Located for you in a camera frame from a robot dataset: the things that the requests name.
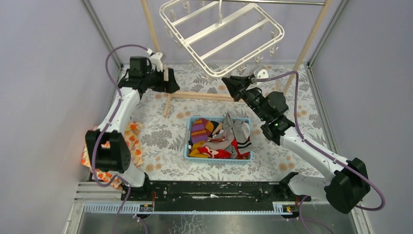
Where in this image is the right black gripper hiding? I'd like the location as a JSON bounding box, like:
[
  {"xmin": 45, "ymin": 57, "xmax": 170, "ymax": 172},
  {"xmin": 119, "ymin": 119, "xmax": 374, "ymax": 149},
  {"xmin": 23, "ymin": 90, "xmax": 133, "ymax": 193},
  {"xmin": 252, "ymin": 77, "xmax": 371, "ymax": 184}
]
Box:
[{"xmin": 223, "ymin": 75, "xmax": 269, "ymax": 121}]

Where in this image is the grey sock with red stripes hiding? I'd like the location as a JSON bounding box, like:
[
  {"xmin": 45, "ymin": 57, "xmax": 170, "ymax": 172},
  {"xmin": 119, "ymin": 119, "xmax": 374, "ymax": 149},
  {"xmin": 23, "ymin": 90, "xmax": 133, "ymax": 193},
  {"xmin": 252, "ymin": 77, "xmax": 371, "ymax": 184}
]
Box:
[{"xmin": 213, "ymin": 113, "xmax": 235, "ymax": 150}]

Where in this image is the white plastic clip hanger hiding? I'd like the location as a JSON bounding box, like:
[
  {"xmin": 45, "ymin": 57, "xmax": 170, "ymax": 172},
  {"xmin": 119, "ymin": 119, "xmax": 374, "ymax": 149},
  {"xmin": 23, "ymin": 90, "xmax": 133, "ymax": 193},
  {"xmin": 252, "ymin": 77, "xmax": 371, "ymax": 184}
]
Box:
[{"xmin": 159, "ymin": 0, "xmax": 285, "ymax": 78}]

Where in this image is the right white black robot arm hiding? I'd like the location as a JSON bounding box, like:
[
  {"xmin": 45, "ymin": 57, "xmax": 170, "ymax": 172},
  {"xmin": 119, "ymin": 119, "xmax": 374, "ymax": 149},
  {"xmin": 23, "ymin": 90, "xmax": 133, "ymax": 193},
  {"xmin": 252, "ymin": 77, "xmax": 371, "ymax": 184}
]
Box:
[{"xmin": 222, "ymin": 75, "xmax": 371, "ymax": 214}]

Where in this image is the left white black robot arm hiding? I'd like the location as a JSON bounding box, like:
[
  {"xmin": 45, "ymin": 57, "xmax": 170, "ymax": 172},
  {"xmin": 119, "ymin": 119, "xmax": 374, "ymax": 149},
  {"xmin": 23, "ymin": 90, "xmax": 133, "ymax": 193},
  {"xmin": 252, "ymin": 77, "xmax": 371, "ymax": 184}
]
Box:
[{"xmin": 85, "ymin": 52, "xmax": 180, "ymax": 200}]

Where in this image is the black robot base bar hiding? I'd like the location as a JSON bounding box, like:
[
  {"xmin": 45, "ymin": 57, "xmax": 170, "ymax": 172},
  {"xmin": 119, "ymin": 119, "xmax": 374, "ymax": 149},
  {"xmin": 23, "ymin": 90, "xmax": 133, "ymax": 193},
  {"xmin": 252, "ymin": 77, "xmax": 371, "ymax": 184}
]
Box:
[{"xmin": 121, "ymin": 180, "xmax": 311, "ymax": 210}]

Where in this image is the floral patterned table mat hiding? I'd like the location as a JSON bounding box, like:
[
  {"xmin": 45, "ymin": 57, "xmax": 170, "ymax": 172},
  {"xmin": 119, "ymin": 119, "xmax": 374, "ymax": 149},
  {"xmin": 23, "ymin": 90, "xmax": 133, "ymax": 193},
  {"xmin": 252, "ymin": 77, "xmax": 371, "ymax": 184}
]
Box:
[{"xmin": 125, "ymin": 65, "xmax": 329, "ymax": 181}]

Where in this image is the grey striped cuff sock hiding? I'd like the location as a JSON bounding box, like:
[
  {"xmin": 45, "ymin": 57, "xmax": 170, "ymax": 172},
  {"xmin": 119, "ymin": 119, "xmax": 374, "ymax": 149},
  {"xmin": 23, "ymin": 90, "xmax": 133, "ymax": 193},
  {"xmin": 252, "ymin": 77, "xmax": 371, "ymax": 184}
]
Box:
[{"xmin": 232, "ymin": 119, "xmax": 254, "ymax": 154}]

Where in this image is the purple orange striped sock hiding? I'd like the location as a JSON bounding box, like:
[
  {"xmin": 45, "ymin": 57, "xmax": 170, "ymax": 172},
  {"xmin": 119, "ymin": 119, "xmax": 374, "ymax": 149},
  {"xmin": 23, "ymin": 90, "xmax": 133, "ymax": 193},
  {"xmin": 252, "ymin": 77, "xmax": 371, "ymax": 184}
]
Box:
[{"xmin": 190, "ymin": 118, "xmax": 214, "ymax": 144}]

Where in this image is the orange floral cloth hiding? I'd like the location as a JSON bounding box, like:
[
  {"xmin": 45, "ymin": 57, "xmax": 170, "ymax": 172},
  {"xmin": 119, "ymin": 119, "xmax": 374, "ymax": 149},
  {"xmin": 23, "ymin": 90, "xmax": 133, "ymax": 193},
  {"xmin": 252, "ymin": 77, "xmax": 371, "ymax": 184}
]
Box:
[{"xmin": 80, "ymin": 121, "xmax": 143, "ymax": 189}]

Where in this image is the red white patterned sock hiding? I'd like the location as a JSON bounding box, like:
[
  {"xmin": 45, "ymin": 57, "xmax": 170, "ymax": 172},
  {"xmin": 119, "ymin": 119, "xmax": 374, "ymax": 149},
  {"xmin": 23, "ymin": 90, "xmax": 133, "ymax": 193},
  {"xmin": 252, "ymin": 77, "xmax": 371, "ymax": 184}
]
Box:
[{"xmin": 196, "ymin": 146, "xmax": 232, "ymax": 159}]

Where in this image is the blue plastic sock basket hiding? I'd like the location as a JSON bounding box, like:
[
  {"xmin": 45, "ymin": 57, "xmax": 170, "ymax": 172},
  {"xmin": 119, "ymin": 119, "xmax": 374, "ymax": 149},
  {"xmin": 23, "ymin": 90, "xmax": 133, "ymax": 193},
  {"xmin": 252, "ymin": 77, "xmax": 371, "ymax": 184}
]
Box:
[{"xmin": 183, "ymin": 116, "xmax": 255, "ymax": 165}]

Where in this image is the metal hanging rod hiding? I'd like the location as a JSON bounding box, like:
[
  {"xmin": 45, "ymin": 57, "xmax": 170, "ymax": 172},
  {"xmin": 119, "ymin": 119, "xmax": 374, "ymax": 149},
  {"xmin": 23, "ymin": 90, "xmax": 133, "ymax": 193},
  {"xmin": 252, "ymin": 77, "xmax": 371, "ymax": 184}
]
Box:
[{"xmin": 223, "ymin": 0, "xmax": 327, "ymax": 6}]

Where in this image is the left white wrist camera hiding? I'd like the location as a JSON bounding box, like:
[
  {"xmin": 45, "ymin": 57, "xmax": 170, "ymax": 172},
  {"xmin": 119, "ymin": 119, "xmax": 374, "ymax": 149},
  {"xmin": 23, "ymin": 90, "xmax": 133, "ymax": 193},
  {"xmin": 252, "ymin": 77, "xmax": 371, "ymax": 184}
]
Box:
[{"xmin": 146, "ymin": 49, "xmax": 165, "ymax": 72}]

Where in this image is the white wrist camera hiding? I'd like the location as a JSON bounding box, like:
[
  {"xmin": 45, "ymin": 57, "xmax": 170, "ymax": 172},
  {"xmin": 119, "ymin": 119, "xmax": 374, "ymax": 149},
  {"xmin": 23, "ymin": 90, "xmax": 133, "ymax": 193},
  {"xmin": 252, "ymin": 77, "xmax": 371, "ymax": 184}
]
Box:
[
  {"xmin": 146, "ymin": 49, "xmax": 165, "ymax": 72},
  {"xmin": 251, "ymin": 65, "xmax": 269, "ymax": 79}
]

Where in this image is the wooden drying rack frame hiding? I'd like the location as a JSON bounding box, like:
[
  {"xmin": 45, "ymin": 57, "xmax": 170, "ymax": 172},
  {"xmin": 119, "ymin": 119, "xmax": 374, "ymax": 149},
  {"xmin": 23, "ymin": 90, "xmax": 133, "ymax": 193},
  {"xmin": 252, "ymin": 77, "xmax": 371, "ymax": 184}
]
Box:
[{"xmin": 141, "ymin": 0, "xmax": 332, "ymax": 117}]

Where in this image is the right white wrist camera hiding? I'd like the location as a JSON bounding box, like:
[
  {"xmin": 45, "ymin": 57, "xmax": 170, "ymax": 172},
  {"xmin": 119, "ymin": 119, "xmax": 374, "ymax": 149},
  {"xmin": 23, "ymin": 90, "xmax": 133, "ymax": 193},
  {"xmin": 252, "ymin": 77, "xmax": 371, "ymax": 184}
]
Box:
[{"xmin": 251, "ymin": 65, "xmax": 269, "ymax": 79}]

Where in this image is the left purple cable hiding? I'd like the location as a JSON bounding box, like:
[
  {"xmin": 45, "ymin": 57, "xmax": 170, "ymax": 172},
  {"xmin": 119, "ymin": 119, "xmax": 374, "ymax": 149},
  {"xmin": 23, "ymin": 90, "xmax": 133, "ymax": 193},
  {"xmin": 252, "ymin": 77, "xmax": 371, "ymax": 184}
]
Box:
[{"xmin": 91, "ymin": 44, "xmax": 154, "ymax": 234}]

